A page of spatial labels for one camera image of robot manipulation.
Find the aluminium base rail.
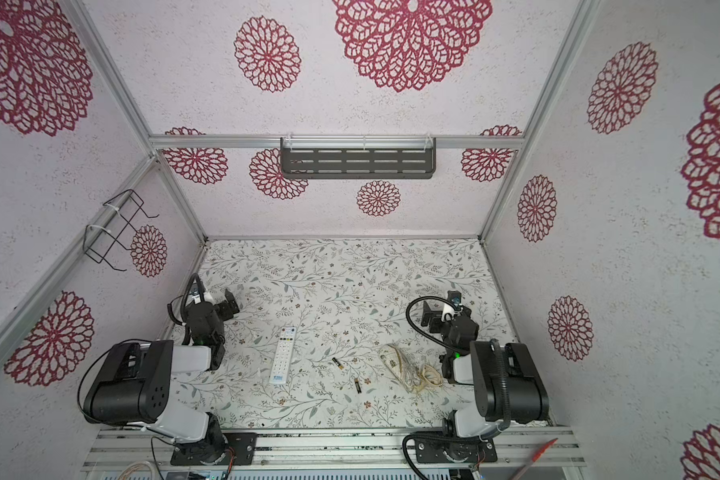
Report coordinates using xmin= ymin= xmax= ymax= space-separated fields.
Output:
xmin=80 ymin=426 xmax=587 ymax=474

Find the dark grey wall shelf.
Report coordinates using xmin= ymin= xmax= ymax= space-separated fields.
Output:
xmin=279 ymin=137 xmax=437 ymax=180

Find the beige coiled cord bundle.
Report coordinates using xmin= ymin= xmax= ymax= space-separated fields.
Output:
xmin=377 ymin=343 xmax=446 ymax=394

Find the black wire wall rack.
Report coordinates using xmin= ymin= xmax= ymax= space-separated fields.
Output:
xmin=81 ymin=189 xmax=159 ymax=272

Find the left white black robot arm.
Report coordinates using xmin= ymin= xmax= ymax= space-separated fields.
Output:
xmin=77 ymin=274 xmax=257 ymax=469

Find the red pen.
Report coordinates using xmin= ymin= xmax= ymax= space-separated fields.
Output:
xmin=510 ymin=438 xmax=558 ymax=480

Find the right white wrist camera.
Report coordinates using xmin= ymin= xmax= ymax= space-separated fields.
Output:
xmin=443 ymin=290 xmax=462 ymax=315

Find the white remote control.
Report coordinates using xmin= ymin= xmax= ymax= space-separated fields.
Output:
xmin=269 ymin=326 xmax=297 ymax=385

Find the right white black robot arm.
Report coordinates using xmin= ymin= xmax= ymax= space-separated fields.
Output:
xmin=402 ymin=290 xmax=550 ymax=471

